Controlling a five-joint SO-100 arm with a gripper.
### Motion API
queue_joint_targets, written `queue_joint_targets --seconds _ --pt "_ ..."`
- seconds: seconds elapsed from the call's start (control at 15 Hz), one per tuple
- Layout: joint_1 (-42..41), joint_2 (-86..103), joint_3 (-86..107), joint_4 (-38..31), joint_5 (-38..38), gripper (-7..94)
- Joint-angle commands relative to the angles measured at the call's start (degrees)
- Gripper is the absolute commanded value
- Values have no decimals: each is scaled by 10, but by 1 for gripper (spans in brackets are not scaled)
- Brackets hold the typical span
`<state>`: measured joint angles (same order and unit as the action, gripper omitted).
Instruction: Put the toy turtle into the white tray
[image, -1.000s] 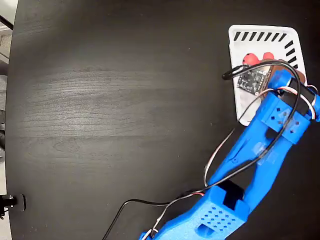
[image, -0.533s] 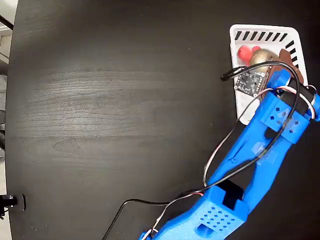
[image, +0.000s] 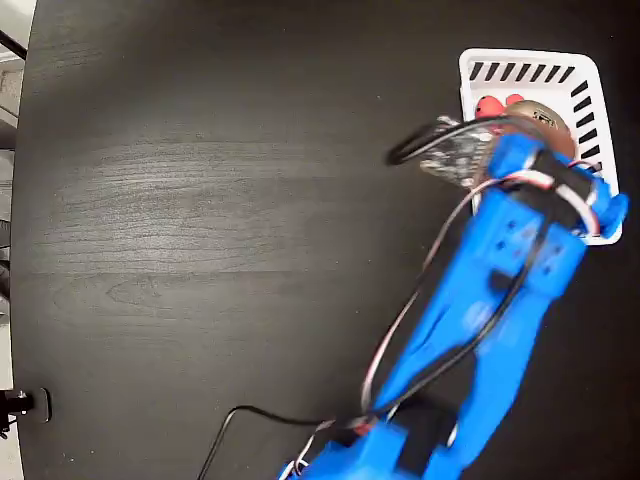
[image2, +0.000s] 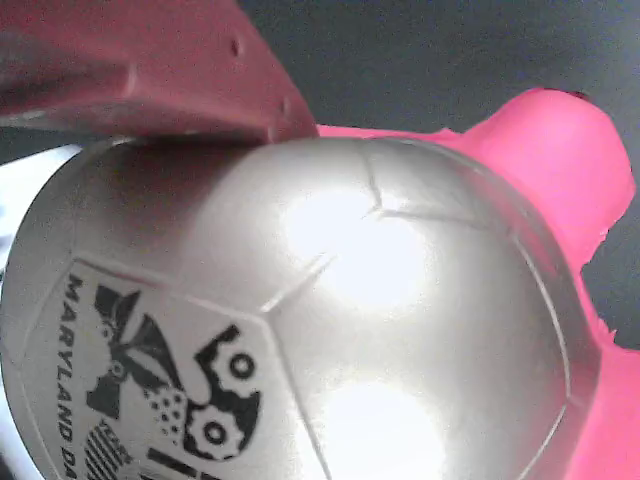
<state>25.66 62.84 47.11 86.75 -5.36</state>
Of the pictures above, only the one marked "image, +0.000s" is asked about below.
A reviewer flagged red turtle toy gold shell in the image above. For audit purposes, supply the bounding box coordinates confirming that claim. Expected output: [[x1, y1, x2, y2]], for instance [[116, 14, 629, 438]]
[[474, 93, 576, 159]]

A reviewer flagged white plastic basket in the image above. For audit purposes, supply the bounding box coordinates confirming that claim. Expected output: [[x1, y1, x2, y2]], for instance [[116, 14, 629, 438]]
[[458, 47, 624, 246]]

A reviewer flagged white red servo wire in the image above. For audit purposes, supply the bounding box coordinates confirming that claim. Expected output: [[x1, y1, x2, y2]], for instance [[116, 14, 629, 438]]
[[294, 159, 604, 476]]

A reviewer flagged camera circuit board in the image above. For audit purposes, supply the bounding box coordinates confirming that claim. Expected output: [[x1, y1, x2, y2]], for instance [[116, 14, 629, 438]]
[[418, 115, 501, 190]]

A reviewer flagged black table clamp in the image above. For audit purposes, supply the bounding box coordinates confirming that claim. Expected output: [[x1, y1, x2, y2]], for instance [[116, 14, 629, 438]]
[[0, 387, 54, 424]]

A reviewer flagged black metal bar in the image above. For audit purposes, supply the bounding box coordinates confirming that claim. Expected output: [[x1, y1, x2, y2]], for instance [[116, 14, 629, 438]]
[[0, 29, 27, 60]]

